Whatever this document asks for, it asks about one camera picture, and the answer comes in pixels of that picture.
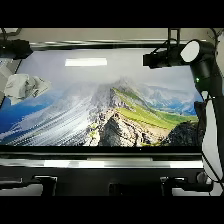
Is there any black garment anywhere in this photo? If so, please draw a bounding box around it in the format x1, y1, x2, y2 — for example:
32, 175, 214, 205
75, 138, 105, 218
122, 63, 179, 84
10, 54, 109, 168
193, 100, 206, 148

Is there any white garment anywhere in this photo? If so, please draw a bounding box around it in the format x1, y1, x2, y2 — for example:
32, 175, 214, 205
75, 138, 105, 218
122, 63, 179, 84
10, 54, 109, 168
3, 73, 53, 106

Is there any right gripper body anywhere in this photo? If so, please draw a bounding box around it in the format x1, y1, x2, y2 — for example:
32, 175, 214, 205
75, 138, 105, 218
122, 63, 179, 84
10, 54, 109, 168
142, 49, 183, 70

